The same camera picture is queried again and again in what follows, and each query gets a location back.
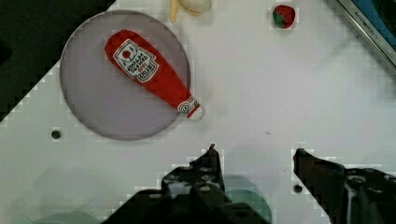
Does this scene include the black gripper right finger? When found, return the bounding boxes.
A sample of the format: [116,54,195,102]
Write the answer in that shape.
[293,148,396,224]

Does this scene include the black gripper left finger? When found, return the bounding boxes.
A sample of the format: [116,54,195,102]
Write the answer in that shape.
[101,146,270,224]

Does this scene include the red plush ketchup bottle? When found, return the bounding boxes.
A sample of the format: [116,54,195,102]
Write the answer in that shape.
[105,30,205,120]

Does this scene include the grey round plate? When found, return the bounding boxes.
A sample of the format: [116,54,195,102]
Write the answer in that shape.
[60,10,191,141]

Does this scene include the silver toaster oven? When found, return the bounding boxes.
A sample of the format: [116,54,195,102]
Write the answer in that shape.
[334,0,396,67]

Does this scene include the plush peeled banana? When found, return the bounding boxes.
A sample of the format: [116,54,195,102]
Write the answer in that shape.
[169,0,212,23]

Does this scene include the plush strawberry on table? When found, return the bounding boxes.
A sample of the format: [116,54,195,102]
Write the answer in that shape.
[272,5,296,29]

